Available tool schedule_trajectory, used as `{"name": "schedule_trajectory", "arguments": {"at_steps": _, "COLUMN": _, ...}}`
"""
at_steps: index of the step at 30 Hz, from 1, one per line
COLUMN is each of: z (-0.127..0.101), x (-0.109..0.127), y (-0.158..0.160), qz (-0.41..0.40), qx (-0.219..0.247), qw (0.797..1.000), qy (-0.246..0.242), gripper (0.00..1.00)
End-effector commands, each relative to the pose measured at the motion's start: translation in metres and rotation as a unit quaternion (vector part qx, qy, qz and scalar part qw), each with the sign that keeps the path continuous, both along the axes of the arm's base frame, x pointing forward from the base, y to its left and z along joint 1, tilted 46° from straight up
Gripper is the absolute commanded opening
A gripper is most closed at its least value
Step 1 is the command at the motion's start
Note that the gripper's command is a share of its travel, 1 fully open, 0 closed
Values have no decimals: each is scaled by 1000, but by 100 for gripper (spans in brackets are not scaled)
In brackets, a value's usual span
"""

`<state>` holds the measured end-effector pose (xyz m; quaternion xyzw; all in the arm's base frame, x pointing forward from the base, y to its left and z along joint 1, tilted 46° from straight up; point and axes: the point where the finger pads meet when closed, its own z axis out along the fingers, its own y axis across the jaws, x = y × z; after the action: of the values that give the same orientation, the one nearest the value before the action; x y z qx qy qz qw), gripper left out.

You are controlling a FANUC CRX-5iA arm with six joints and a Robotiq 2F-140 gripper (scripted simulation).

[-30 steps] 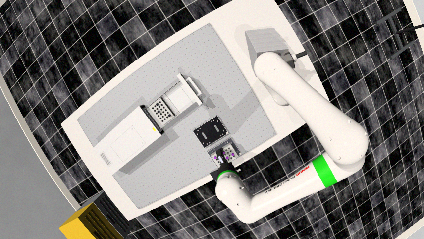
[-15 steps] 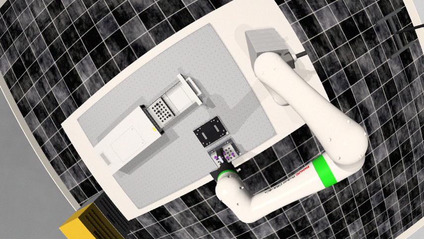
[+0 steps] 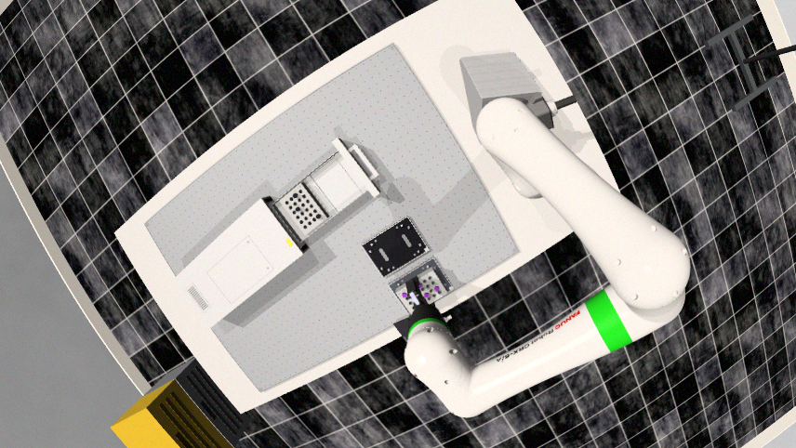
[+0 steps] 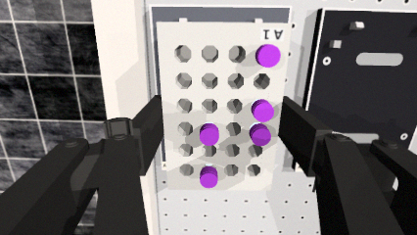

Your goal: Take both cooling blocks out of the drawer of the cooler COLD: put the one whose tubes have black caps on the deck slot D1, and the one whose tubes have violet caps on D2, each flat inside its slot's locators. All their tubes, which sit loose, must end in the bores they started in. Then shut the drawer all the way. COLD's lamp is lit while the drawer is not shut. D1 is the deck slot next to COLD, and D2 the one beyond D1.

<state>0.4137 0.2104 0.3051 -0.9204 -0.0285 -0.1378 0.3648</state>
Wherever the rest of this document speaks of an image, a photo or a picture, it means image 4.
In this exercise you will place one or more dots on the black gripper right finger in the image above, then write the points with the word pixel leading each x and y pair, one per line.
pixel 349 197

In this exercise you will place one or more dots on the black flat plate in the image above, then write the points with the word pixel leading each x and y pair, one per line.
pixel 362 74

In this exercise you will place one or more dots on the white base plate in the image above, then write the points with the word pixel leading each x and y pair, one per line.
pixel 290 208

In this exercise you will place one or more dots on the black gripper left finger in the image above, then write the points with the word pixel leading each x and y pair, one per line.
pixel 41 201

